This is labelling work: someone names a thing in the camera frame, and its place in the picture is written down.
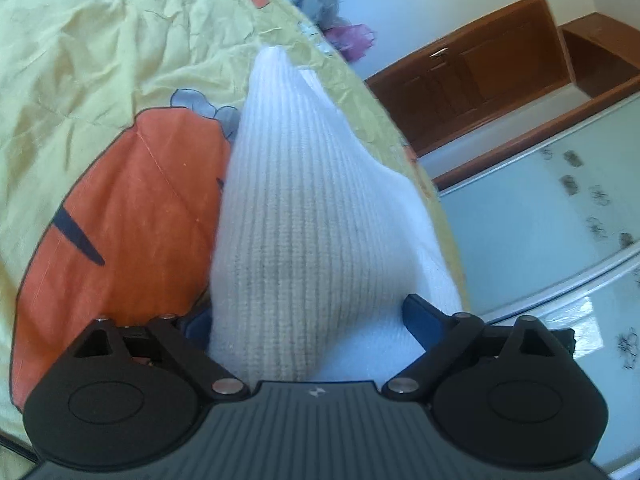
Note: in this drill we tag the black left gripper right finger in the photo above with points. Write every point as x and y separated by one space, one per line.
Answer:
444 339

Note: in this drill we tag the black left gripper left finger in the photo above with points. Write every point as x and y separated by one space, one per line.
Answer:
183 343

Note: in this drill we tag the white ribbed knit sweater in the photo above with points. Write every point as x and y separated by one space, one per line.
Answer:
318 243

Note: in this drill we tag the glass sliding wardrobe door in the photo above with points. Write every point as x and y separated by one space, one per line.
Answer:
554 233

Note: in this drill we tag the yellow patterned bed sheet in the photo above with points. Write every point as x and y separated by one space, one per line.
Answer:
76 75

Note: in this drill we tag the brown wooden door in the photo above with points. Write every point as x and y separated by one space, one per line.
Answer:
474 75

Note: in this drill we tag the pink plastic bag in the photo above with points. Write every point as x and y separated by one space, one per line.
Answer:
352 41

